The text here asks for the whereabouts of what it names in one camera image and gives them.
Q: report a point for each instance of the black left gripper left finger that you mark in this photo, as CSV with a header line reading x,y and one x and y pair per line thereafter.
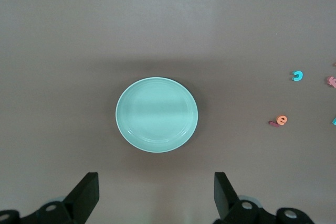
x,y
78,203

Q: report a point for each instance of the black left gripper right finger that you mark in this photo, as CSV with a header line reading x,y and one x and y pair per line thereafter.
x,y
225,203

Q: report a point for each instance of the maroon letter l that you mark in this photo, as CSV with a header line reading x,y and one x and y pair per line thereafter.
x,y
273,123

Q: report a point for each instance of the orange letter e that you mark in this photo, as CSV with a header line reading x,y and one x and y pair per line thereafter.
x,y
278,120

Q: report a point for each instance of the teal letter c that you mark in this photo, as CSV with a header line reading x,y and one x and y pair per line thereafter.
x,y
300,75

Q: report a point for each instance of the green round plate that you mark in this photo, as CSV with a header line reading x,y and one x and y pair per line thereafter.
x,y
157,115

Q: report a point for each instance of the teal letter d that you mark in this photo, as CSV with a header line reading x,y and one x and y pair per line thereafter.
x,y
334,121

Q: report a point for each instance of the brown table cover sheet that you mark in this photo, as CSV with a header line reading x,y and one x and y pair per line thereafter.
x,y
78,51

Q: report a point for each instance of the pink letter f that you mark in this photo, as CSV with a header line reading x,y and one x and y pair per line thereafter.
x,y
333,81

